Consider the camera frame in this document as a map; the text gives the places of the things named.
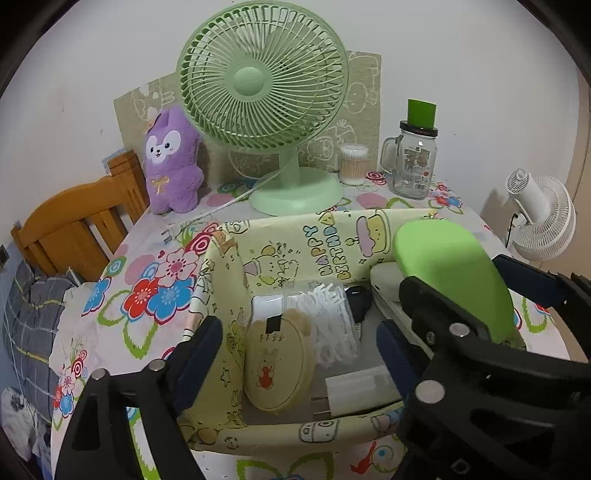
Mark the grey plaid blanket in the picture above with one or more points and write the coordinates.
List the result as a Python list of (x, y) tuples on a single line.
[(32, 314)]

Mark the cotton swab jar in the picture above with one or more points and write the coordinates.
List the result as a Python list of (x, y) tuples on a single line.
[(354, 168)]

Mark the green glasses case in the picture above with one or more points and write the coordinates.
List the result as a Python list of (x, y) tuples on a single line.
[(452, 267)]

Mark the clear box of floss picks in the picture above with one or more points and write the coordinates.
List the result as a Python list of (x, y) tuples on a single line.
[(323, 323)]

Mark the purple plush toy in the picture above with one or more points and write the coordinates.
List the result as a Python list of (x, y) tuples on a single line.
[(173, 175)]

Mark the black key fob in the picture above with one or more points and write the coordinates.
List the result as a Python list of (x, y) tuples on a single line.
[(359, 302)]

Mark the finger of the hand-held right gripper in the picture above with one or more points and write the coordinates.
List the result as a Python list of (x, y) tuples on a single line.
[(531, 281), (438, 314)]

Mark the glass jar with green lid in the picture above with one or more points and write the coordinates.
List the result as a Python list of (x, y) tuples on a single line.
[(413, 170)]

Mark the beige cartoon print board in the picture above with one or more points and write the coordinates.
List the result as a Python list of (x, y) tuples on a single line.
[(364, 101)]

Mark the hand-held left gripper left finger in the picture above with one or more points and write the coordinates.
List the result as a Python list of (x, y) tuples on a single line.
[(203, 355)]

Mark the white plastic bag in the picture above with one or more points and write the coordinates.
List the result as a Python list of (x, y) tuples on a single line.
[(18, 410)]

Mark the white round case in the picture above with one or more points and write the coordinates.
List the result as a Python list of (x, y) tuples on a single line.
[(383, 277)]

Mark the beige round bunny case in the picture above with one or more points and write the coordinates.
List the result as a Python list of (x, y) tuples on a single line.
[(277, 364)]

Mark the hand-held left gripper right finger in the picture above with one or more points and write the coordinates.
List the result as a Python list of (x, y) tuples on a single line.
[(392, 360)]

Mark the small white cube charger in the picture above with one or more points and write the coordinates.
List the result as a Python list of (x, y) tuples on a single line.
[(355, 387)]

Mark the green desk fan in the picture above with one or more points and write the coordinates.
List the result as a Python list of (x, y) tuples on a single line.
[(247, 81)]

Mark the beige door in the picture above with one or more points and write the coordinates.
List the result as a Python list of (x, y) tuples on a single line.
[(582, 161)]

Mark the floral tablecloth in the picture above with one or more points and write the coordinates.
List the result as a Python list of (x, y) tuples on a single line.
[(138, 258)]

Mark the white standing fan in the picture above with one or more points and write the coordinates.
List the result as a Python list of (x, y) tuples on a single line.
[(549, 221)]

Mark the yellow cartoon print box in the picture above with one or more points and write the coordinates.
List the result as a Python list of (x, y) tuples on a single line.
[(286, 235)]

